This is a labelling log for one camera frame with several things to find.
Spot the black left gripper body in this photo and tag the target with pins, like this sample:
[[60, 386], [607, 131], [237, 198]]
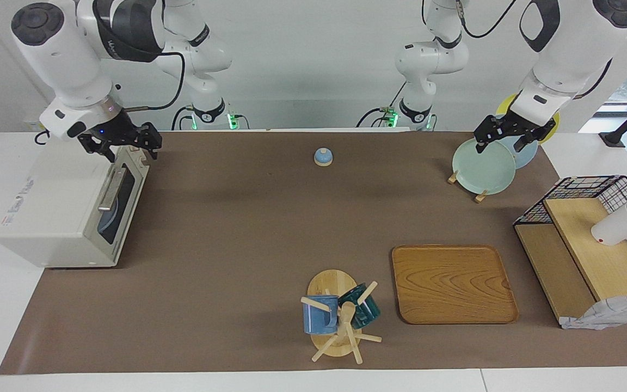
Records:
[[520, 124]]

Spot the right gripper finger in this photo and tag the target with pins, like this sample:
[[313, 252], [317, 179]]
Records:
[[150, 139], [98, 146]]

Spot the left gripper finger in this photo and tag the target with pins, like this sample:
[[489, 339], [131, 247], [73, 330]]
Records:
[[487, 136], [534, 136]]

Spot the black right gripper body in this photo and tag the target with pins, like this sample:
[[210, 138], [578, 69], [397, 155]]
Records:
[[112, 130]]

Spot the glass oven door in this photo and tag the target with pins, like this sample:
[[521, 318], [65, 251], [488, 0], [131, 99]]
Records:
[[128, 185]]

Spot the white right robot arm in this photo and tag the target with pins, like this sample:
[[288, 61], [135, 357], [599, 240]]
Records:
[[68, 60]]

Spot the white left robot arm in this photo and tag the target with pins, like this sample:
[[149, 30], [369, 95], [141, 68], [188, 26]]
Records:
[[575, 49]]

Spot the beige toaster oven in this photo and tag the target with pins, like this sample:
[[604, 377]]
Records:
[[47, 212]]

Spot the yellow plate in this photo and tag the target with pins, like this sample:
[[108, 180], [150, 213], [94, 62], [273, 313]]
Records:
[[548, 133]]

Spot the light blue racked plate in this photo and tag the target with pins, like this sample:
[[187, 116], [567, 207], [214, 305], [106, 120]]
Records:
[[526, 155]]

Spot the pale green plate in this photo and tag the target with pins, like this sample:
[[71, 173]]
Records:
[[482, 166]]

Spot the wooden plate rack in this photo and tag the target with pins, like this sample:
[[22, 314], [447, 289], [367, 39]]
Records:
[[479, 197]]

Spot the white cup red dot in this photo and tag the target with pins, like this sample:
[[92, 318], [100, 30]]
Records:
[[615, 228]]

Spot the brown table mat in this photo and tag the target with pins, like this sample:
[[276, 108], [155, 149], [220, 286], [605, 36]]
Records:
[[264, 218]]

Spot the rectangular wooden tray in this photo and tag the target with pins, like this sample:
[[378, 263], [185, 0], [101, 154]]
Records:
[[452, 283]]

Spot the grey marbled cloth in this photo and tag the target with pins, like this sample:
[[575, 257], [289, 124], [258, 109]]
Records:
[[613, 313]]

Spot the wooden mug tree stand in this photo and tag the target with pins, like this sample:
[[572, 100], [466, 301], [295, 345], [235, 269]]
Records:
[[335, 283]]

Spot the dark green mug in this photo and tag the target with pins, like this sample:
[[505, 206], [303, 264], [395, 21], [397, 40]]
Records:
[[365, 310]]

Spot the blue mug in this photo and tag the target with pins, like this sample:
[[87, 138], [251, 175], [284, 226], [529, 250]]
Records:
[[319, 318]]

